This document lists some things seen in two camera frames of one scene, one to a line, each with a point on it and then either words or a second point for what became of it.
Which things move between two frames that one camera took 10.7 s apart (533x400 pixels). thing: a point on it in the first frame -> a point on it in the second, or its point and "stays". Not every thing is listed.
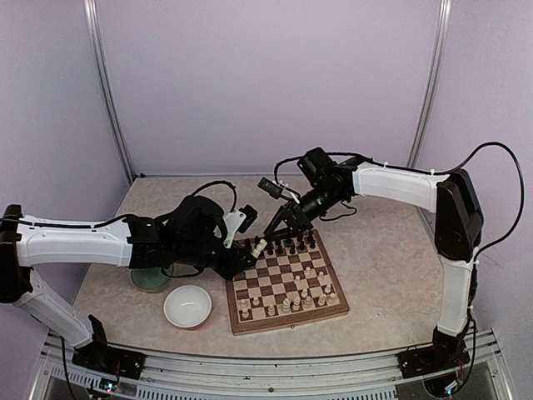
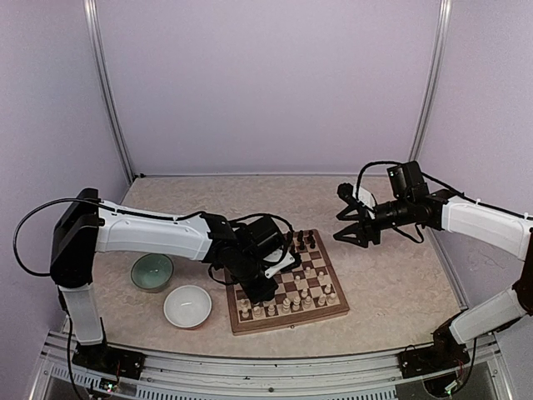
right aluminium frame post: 444,18 stays
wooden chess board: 294,282 stays
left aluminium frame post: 94,29 stays
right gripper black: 287,215 -> 361,228
